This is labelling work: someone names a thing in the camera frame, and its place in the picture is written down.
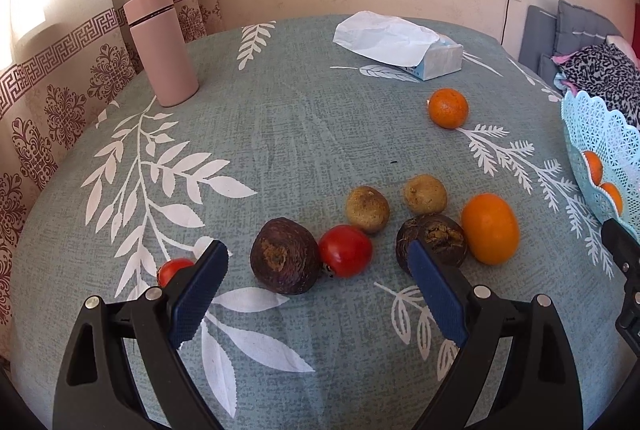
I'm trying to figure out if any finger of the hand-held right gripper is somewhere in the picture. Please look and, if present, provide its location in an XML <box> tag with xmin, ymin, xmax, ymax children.
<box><xmin>600</xmin><ymin>218</ymin><xmax>640</xmax><ymax>347</ymax></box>

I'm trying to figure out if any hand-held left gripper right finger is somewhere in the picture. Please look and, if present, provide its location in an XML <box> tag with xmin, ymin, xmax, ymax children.
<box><xmin>406</xmin><ymin>242</ymin><xmax>584</xmax><ymax>430</ymax></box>

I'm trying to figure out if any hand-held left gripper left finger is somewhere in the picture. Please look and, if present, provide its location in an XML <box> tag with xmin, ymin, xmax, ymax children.
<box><xmin>52</xmin><ymin>240</ymin><xmax>231</xmax><ymax>430</ymax></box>

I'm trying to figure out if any small red tomato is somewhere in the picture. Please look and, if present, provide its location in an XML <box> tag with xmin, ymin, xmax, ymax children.
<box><xmin>156</xmin><ymin>258</ymin><xmax>196</xmax><ymax>288</ymax></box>

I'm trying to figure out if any dark brown avocado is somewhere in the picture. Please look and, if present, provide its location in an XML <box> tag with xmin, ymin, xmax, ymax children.
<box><xmin>250</xmin><ymin>218</ymin><xmax>321</xmax><ymax>295</ymax></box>
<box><xmin>396</xmin><ymin>215</ymin><xmax>469</xmax><ymax>275</ymax></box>

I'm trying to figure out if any large smooth orange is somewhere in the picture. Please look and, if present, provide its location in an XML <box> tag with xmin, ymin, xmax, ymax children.
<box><xmin>460</xmin><ymin>193</ymin><xmax>521</xmax><ymax>266</ymax></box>

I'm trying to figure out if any light blue lattice basket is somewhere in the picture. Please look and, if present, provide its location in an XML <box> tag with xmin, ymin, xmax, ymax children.
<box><xmin>561</xmin><ymin>90</ymin><xmax>640</xmax><ymax>227</ymax></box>

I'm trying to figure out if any brown kiwi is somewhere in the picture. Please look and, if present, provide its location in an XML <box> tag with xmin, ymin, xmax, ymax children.
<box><xmin>403</xmin><ymin>175</ymin><xmax>448</xmax><ymax>215</ymax></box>
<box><xmin>346</xmin><ymin>186</ymin><xmax>391</xmax><ymax>235</ymax></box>

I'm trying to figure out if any large red tomato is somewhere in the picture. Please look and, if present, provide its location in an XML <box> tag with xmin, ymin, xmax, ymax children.
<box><xmin>318</xmin><ymin>225</ymin><xmax>374</xmax><ymax>279</ymax></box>

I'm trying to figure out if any dimpled orange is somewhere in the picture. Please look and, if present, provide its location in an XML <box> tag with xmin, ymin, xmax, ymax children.
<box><xmin>428</xmin><ymin>88</ymin><xmax>470</xmax><ymax>130</ymax></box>

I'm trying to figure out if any small orange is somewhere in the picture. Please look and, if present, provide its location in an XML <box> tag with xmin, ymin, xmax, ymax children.
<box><xmin>599</xmin><ymin>182</ymin><xmax>624</xmax><ymax>215</ymax></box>
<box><xmin>582</xmin><ymin>151</ymin><xmax>605</xmax><ymax>187</ymax></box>

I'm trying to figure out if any leopard print cloth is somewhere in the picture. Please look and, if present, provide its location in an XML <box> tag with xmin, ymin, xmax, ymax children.
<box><xmin>559</xmin><ymin>42</ymin><xmax>640</xmax><ymax>127</ymax></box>

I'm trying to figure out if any grey-green leaf print tablecloth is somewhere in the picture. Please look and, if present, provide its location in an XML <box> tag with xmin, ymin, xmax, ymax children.
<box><xmin>10</xmin><ymin>14</ymin><xmax>640</xmax><ymax>430</ymax></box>

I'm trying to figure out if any pale pink pillow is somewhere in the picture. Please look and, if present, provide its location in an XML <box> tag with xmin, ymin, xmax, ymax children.
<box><xmin>606</xmin><ymin>34</ymin><xmax>640</xmax><ymax>63</ymax></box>

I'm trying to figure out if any grey padded headboard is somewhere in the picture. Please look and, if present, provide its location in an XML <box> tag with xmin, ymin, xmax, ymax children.
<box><xmin>518</xmin><ymin>4</ymin><xmax>562</xmax><ymax>83</ymax></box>

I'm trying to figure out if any grey cushion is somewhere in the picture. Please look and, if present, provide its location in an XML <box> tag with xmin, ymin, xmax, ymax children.
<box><xmin>556</xmin><ymin>0</ymin><xmax>623</xmax><ymax>56</ymax></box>

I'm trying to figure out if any light blue tissue pack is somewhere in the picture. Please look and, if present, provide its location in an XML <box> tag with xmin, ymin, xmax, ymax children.
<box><xmin>400</xmin><ymin>34</ymin><xmax>464</xmax><ymax>82</ymax></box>

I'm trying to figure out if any pink thermos bottle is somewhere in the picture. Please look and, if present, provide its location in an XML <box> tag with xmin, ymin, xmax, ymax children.
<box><xmin>123</xmin><ymin>0</ymin><xmax>200</xmax><ymax>108</ymax></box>

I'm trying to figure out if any white tissue sheet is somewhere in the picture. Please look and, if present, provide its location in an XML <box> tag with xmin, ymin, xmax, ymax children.
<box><xmin>332</xmin><ymin>11</ymin><xmax>442</xmax><ymax>67</ymax></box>

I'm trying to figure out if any beige patterned curtain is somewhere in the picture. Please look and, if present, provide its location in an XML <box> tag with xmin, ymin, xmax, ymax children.
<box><xmin>0</xmin><ymin>0</ymin><xmax>224</xmax><ymax>361</ymax></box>

